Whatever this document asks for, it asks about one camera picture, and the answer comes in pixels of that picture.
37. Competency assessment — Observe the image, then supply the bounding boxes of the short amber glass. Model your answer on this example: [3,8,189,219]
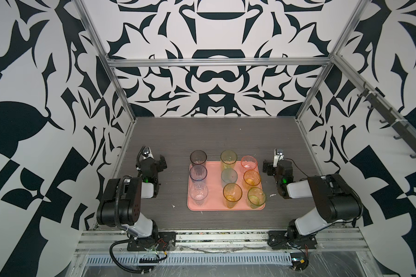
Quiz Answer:
[242,170,261,190]

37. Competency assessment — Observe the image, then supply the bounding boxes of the pink glass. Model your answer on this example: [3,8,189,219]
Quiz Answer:
[240,155,258,173]

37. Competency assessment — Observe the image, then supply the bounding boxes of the green glass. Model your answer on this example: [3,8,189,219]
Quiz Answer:
[220,150,238,170]
[247,188,266,209]

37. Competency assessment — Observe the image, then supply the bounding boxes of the blue glass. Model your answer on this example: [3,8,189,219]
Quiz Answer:
[189,165,208,185]

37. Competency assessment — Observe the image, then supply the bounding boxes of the dark smoky glass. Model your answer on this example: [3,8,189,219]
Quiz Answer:
[190,150,208,168]

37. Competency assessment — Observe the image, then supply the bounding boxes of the teal glass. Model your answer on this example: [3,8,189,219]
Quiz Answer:
[221,168,238,188]

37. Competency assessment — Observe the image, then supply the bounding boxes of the clear glass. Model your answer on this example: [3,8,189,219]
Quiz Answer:
[189,183,209,206]

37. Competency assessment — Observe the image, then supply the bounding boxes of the tall amber glass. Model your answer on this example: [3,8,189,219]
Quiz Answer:
[223,183,243,208]

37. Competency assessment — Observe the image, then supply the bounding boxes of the pink tray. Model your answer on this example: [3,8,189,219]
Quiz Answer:
[187,161,265,212]

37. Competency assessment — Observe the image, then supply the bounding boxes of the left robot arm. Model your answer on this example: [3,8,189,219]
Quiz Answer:
[97,155,175,252]

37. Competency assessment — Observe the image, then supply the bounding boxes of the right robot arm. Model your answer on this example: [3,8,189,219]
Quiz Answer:
[262,159,364,250]

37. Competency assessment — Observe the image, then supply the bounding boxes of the small circuit board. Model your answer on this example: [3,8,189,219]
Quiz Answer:
[290,252,309,272]

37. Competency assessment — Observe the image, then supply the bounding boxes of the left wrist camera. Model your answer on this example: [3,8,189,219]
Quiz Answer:
[139,145,153,160]

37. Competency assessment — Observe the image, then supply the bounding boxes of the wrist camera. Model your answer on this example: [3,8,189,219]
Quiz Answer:
[273,148,284,168]
[139,145,153,160]

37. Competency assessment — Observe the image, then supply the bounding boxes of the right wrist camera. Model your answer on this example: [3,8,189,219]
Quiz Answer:
[273,148,284,168]

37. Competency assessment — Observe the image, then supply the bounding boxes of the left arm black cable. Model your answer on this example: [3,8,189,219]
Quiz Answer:
[109,238,167,274]

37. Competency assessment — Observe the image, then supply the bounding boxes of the white cable duct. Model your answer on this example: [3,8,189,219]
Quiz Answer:
[84,252,294,267]

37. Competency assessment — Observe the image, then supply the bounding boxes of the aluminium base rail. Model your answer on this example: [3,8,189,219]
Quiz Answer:
[75,228,369,253]

